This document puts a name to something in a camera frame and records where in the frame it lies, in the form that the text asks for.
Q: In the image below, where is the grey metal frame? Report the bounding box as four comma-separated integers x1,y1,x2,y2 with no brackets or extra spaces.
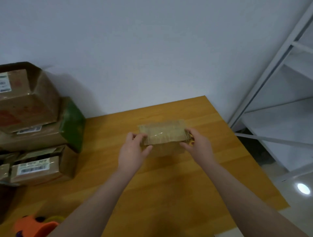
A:
227,5,313,184

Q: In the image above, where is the person's right forearm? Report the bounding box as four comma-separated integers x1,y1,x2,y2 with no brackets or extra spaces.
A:
201,159,309,237

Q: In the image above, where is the person's left forearm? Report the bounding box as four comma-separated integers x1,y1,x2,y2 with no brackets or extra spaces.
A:
46,171,135,237

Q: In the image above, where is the person's right hand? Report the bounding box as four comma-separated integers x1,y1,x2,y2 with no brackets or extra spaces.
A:
179,128,216,167

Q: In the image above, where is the wooden table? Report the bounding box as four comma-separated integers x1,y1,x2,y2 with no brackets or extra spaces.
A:
0,95,290,237

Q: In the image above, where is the person's left hand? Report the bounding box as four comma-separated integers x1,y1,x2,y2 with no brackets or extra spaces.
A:
117,132,153,177

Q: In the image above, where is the small brown cardboard box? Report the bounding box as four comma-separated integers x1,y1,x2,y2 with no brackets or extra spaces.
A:
138,119,194,157

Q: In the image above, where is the blue orange tape dispenser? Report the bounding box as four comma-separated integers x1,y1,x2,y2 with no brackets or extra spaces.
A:
12,214,64,237

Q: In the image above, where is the stack of cardboard boxes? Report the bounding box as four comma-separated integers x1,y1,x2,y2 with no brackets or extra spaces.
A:
0,62,86,186

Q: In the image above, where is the squat red-printed cardboard box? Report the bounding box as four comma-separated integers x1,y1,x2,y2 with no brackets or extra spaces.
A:
7,145,79,186

